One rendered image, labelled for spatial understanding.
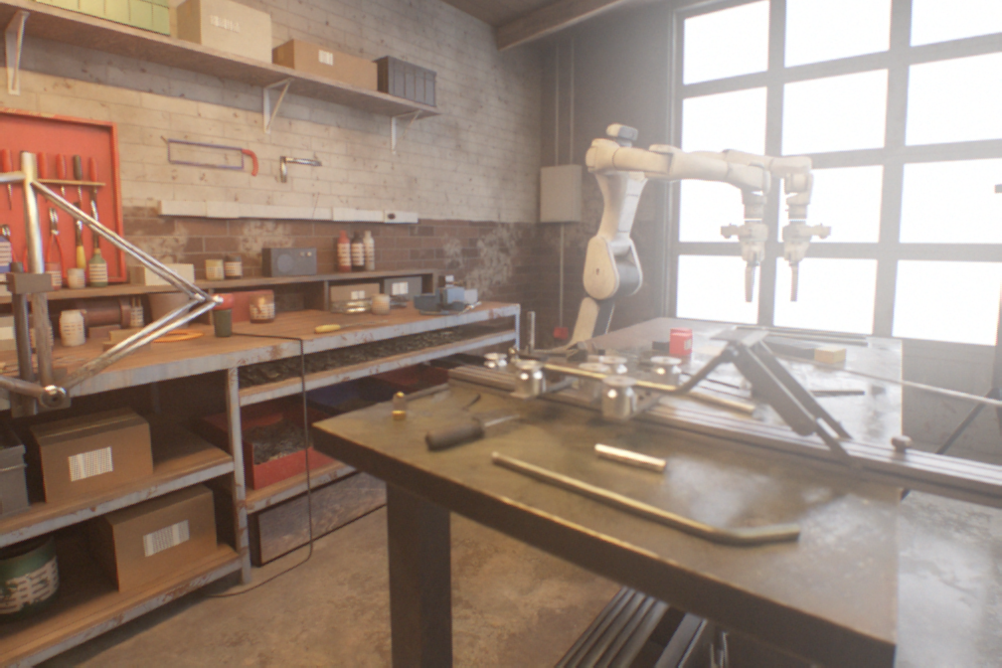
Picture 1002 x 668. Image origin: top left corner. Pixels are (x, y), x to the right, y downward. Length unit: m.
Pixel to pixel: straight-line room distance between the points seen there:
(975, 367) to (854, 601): 3.37
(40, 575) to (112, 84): 1.75
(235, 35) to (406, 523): 2.16
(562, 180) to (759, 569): 3.85
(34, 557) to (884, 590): 1.98
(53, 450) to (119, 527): 0.31
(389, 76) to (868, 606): 2.85
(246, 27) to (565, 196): 2.56
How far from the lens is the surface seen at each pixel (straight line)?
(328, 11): 3.25
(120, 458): 1.93
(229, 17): 2.65
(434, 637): 1.10
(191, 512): 2.09
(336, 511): 2.37
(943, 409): 3.94
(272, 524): 2.22
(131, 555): 2.07
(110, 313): 2.42
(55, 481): 1.91
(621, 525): 0.61
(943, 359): 3.87
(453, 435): 0.78
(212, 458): 2.00
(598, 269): 2.04
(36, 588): 2.11
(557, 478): 0.67
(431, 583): 1.03
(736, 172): 1.70
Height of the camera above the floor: 1.18
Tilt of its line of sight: 6 degrees down
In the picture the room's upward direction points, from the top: straight up
